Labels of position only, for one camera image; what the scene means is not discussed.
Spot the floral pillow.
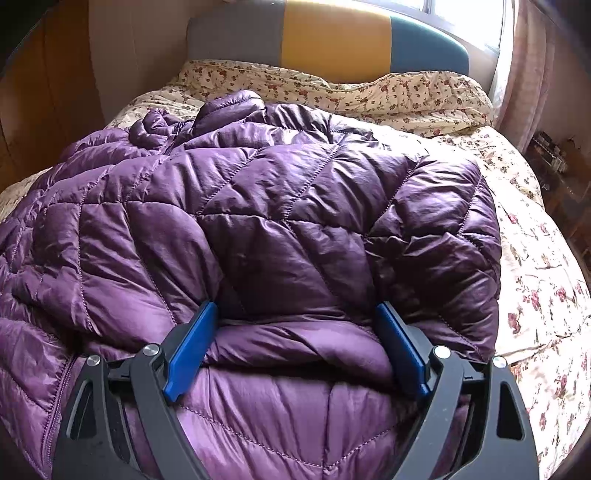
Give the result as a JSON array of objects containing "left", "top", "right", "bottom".
[{"left": 178, "top": 59, "right": 496, "bottom": 139}]

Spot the floral bed cover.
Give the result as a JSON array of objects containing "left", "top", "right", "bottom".
[{"left": 0, "top": 88, "right": 591, "bottom": 480}]

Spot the bright window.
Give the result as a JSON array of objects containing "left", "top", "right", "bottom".
[{"left": 392, "top": 0, "right": 515, "bottom": 52}]

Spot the grey yellow blue headboard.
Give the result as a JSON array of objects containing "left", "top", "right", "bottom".
[{"left": 186, "top": 0, "right": 469, "bottom": 77}]

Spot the wooden wardrobe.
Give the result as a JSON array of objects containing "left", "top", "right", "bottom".
[{"left": 0, "top": 0, "right": 107, "bottom": 191}]

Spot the wooden bedside table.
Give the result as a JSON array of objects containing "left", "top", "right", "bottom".
[{"left": 526, "top": 138, "right": 591, "bottom": 252}]

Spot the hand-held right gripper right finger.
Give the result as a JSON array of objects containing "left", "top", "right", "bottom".
[{"left": 375, "top": 302, "right": 540, "bottom": 480}]

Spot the purple quilted down jacket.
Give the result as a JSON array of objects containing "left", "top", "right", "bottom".
[{"left": 0, "top": 90, "right": 504, "bottom": 480}]

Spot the small clutter pile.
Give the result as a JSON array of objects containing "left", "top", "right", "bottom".
[{"left": 530, "top": 132, "right": 572, "bottom": 174}]

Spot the pink curtain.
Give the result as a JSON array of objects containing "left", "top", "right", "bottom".
[{"left": 489, "top": 0, "right": 573, "bottom": 155}]

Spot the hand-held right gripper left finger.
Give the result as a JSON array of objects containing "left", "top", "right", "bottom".
[{"left": 52, "top": 301, "right": 219, "bottom": 480}]

